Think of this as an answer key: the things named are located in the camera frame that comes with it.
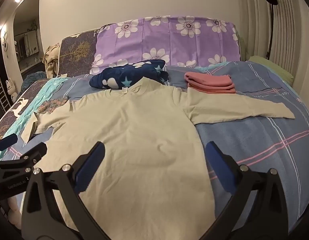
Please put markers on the white cat figurine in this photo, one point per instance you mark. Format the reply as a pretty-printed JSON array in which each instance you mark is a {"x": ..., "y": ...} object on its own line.
[{"x": 11, "y": 87}]

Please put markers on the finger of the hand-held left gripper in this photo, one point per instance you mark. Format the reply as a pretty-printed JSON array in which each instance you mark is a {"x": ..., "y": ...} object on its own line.
[
  {"x": 24, "y": 158},
  {"x": 7, "y": 141}
]

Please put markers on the blue plaid blanket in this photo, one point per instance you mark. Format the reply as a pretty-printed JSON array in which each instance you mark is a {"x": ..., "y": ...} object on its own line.
[{"x": 244, "y": 135}]

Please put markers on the beige clothing pile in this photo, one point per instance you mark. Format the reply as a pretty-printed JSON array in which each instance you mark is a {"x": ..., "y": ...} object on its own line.
[{"x": 51, "y": 61}]

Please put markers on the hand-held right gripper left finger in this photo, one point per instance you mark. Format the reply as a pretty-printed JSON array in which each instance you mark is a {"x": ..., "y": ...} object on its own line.
[{"x": 90, "y": 166}]

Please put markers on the purple floral pillow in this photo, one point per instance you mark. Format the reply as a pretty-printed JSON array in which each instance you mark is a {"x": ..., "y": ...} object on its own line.
[{"x": 169, "y": 40}]

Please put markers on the dark tree print bedspread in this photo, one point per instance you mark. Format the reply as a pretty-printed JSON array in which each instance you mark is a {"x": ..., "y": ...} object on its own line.
[{"x": 74, "y": 52}]

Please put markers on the teal sheet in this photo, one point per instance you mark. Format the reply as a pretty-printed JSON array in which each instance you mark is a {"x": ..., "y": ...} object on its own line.
[{"x": 42, "y": 92}]

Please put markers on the white rack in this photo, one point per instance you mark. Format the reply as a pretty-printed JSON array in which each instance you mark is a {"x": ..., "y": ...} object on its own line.
[{"x": 1, "y": 97}]

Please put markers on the folded pink cloth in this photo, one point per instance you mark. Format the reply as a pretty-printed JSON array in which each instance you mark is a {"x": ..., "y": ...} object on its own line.
[{"x": 209, "y": 83}]

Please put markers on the beige long-sleeve shirt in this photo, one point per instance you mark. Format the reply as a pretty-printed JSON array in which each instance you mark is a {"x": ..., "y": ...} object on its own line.
[{"x": 134, "y": 135}]

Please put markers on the green pillow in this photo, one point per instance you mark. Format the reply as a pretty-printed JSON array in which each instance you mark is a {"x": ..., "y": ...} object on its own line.
[{"x": 272, "y": 66}]

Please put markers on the beige pleated curtain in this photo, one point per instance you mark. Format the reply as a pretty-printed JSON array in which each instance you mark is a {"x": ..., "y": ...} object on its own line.
[{"x": 294, "y": 30}]

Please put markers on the person's left hand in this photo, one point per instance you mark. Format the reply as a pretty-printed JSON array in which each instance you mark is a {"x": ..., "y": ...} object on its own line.
[{"x": 14, "y": 211}]

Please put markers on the dark teal knit blanket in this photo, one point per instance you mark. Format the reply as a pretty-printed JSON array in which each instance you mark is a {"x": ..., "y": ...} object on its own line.
[{"x": 35, "y": 76}]

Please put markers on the navy star print cloth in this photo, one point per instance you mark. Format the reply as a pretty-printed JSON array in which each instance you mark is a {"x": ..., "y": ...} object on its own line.
[{"x": 124, "y": 76}]

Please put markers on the folded floral garment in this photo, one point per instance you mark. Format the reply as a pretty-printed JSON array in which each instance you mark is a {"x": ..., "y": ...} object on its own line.
[{"x": 53, "y": 105}]

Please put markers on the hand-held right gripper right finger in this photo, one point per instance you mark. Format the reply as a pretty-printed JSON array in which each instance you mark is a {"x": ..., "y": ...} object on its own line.
[{"x": 219, "y": 167}]

